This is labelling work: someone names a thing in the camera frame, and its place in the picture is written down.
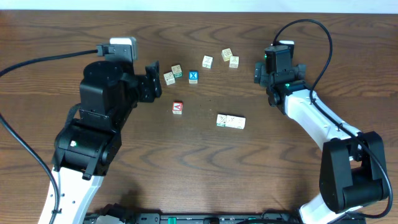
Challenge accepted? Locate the wooden block yellow violin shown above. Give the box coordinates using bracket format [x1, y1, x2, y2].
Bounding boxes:
[226, 115, 239, 128]

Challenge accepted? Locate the wooden block green edge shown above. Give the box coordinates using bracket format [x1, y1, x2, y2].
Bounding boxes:
[216, 114, 227, 127]

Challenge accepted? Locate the wooden block green L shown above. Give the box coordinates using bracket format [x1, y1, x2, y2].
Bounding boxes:
[235, 117, 246, 129]

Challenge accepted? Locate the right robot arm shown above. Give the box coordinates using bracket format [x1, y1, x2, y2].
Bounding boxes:
[254, 62, 394, 223]

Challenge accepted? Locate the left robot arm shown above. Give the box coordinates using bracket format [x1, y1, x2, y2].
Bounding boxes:
[39, 61, 162, 223]

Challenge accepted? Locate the wooden block green letter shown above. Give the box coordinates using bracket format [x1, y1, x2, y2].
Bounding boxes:
[164, 72, 175, 85]

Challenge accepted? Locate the wooden block green side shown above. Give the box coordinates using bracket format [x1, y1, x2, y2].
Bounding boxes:
[171, 65, 183, 78]

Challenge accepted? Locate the wooden block red A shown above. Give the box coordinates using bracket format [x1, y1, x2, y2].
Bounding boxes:
[172, 102, 183, 114]

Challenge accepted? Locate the wooden block blue X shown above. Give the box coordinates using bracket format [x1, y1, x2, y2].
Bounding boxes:
[188, 71, 198, 84]

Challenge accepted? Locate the wooden block red side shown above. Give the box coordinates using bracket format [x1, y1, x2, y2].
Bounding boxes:
[229, 56, 239, 68]

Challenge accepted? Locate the wooden block yellow side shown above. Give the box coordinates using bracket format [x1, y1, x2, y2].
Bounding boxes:
[221, 48, 233, 62]

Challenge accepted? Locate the wooden block umbrella drawing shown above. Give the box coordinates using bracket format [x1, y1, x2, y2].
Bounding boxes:
[202, 55, 213, 68]

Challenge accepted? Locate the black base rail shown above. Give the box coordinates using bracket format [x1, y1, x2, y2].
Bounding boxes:
[83, 203, 368, 224]

